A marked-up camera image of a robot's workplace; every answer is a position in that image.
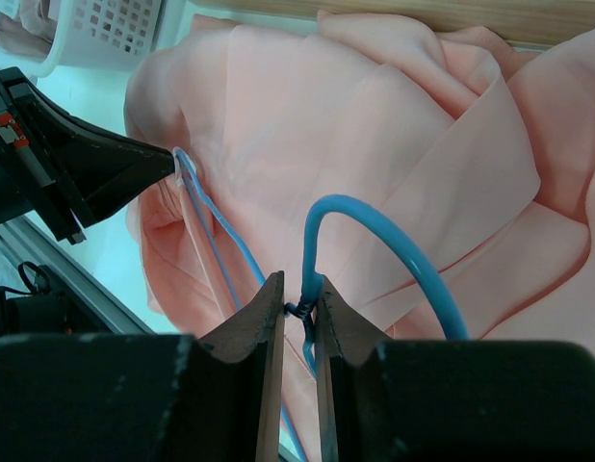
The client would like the white plastic bin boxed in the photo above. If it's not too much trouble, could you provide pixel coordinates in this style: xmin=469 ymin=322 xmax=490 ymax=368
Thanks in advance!
xmin=0 ymin=1 xmax=186 ymax=78

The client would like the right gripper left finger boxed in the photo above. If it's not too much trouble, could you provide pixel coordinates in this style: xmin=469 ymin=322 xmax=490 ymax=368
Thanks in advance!
xmin=191 ymin=271 xmax=284 ymax=461

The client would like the aluminium mounting rail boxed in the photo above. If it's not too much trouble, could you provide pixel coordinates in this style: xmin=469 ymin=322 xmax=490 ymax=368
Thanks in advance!
xmin=0 ymin=216 xmax=154 ymax=334

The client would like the salmon pink skirt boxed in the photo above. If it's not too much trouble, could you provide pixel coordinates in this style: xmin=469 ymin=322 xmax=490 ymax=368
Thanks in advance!
xmin=122 ymin=9 xmax=595 ymax=462

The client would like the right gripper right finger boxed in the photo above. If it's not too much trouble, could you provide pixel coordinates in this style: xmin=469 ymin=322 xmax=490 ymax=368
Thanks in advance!
xmin=315 ymin=279 xmax=403 ymax=461

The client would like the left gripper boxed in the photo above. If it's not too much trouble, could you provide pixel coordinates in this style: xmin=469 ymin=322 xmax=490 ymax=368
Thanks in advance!
xmin=0 ymin=67 xmax=175 ymax=244

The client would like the dusty pink cloth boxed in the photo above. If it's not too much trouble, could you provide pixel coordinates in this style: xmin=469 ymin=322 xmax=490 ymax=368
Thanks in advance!
xmin=0 ymin=0 xmax=61 ymax=59

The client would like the wooden clothes rack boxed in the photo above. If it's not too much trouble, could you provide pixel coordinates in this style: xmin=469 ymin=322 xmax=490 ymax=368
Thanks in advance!
xmin=196 ymin=0 xmax=595 ymax=46

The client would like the light blue wire hanger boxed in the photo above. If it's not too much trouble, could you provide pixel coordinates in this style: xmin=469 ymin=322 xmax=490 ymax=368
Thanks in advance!
xmin=173 ymin=147 xmax=472 ymax=462

